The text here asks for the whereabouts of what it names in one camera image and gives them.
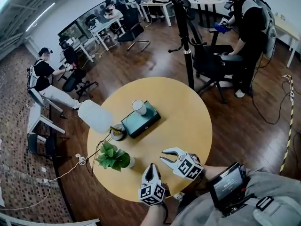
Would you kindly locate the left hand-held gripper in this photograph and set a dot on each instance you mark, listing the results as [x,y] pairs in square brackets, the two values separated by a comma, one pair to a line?
[151,194]

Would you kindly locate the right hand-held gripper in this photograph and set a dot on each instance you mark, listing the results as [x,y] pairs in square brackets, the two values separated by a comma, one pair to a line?
[188,167]

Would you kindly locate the green plant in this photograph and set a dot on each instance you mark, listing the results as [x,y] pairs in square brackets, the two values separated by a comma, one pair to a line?
[113,158]

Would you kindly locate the person's left forearm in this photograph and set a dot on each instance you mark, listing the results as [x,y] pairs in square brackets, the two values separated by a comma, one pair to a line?
[154,216]

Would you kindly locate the person's right forearm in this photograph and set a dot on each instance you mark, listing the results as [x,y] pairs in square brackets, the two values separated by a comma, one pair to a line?
[216,172]

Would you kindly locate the person's shoe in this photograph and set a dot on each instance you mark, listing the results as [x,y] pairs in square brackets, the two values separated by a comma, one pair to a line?
[179,196]

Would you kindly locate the round wooden table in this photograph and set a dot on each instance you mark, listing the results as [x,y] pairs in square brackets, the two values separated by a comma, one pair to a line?
[176,116]

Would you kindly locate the dark green box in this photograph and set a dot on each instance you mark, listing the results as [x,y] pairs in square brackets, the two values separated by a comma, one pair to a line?
[141,123]

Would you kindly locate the white cup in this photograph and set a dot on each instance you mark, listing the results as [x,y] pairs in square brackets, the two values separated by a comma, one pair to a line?
[138,107]

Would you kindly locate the person's grey shirt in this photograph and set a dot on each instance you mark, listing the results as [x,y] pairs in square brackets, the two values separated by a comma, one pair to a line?
[200,213]

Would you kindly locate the black chest monitor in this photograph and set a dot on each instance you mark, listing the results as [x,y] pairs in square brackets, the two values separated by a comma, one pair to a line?
[225,189]

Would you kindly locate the white table lamp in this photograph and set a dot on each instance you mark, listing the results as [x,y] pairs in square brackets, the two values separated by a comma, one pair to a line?
[95,116]

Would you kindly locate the black high-back office chair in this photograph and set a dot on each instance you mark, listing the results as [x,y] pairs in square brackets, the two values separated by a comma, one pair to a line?
[209,58]

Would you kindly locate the white metal shelf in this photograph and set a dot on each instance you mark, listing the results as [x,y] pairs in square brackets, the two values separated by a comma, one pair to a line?
[47,222]

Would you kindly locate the yellow black striped tape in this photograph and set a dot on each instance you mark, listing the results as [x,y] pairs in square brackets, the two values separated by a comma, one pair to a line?
[288,138]

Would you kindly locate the small black chair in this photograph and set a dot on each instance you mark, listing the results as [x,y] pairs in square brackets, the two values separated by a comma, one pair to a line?
[37,145]

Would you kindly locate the black coat rack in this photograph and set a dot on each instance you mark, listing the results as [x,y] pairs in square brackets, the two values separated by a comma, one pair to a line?
[183,32]

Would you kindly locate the small white desk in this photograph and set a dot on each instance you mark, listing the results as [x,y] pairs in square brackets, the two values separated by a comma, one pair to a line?
[35,113]

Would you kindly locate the black cantilever chair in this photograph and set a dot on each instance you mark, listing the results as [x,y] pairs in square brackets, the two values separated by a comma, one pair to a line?
[131,29]

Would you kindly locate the white paper sheet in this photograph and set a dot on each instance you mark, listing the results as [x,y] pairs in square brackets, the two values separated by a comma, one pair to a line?
[1,144]
[2,196]

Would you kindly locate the black framed glass partition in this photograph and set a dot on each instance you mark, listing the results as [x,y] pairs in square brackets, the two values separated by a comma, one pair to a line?
[94,13]

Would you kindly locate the white wall socket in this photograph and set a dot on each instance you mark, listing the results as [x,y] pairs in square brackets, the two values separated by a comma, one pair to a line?
[43,169]
[45,180]

